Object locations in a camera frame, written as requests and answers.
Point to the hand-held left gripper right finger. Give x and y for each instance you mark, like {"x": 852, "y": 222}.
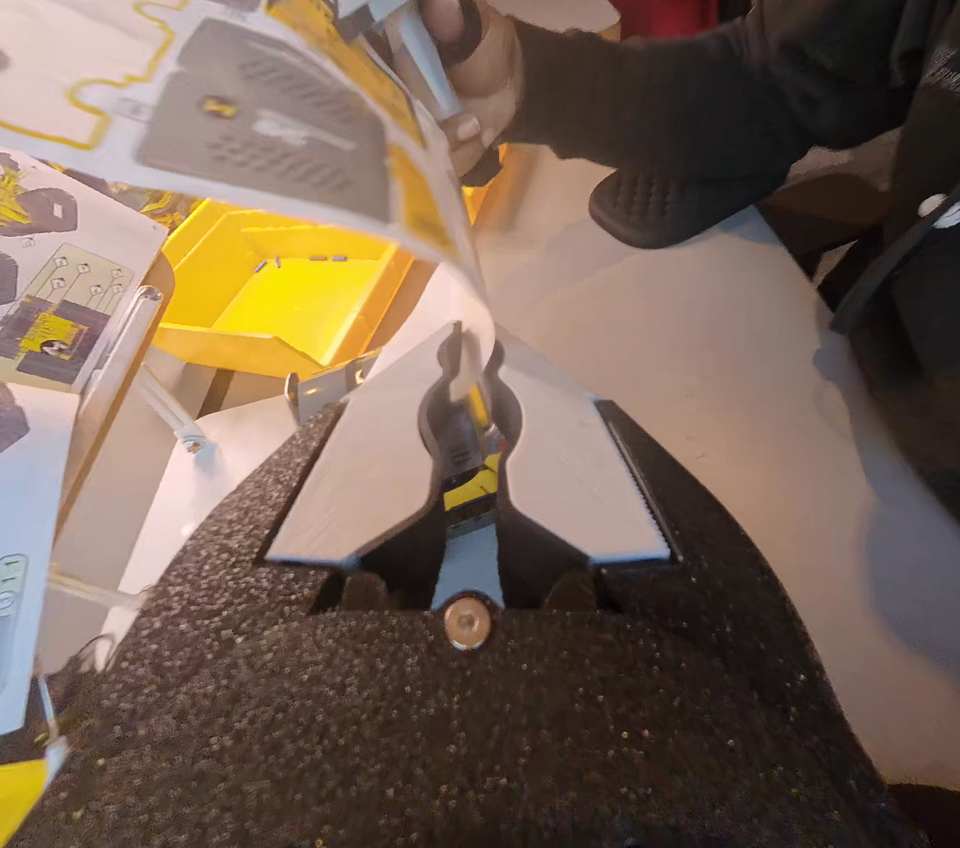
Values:
{"x": 585, "y": 480}

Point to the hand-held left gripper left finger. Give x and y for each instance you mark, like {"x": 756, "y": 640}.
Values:
{"x": 352, "y": 488}

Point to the white booklet stand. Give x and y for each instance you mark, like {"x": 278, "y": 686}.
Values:
{"x": 195, "y": 503}

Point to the person's right forearm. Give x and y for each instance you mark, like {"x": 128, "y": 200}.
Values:
{"x": 637, "y": 97}

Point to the building instruction booklet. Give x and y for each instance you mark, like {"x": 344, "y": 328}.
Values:
{"x": 67, "y": 240}

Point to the yellow plastic bin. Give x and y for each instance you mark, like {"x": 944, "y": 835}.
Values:
{"x": 22, "y": 788}
{"x": 300, "y": 308}

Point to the person's black hoodie torso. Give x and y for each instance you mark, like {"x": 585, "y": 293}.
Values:
{"x": 900, "y": 112}

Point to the person's right hand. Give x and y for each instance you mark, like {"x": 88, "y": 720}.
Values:
{"x": 487, "y": 97}

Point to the white sticker sheet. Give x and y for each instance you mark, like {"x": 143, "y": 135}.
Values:
{"x": 225, "y": 75}

